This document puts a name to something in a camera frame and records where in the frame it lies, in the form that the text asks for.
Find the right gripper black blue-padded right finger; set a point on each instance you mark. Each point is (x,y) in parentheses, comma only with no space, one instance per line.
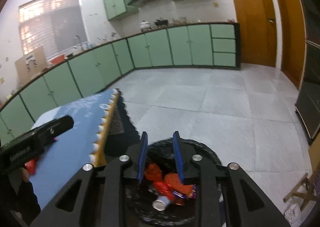
(245,203)

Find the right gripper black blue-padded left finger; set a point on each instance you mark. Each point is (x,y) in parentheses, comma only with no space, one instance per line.
(95,195)

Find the blue white snack bag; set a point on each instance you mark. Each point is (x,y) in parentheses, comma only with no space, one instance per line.
(181,197)

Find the orange foam fruit net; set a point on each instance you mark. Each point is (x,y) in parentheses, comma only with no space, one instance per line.
(173,180)

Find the red plastic bag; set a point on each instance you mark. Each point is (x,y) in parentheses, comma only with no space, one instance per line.
(153,173)

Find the blue white paper cup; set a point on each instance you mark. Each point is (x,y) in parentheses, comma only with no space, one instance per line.
(161,203)

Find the black bagged trash bin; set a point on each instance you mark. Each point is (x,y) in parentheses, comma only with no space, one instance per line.
(140,197)

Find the green lower kitchen cabinets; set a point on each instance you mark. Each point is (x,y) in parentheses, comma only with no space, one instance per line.
(213,45)

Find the dark gloved left hand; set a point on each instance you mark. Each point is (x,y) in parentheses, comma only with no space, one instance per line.
(17,195)

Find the wooden table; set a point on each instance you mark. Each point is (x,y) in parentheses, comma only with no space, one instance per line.
(97,157)

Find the blue table mat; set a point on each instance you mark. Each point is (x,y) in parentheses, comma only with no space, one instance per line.
(75,147)

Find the small wooden stool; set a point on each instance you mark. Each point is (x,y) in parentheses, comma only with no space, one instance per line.
(306,189)

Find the cardboard box on counter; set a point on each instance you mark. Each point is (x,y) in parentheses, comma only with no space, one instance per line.
(31,65)

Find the red basin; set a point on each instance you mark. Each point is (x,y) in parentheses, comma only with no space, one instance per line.
(57,60)

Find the chrome sink faucet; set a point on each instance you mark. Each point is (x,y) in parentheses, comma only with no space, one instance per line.
(77,43)

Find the dark glass cabinet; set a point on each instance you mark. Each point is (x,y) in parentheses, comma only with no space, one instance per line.
(307,104)

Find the window with blinds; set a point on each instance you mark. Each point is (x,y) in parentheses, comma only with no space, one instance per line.
(51,24)

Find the white cooking pot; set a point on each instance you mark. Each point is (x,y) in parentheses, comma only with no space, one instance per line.
(144,26)

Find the black wok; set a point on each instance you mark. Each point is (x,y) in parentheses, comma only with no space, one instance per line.
(161,22)

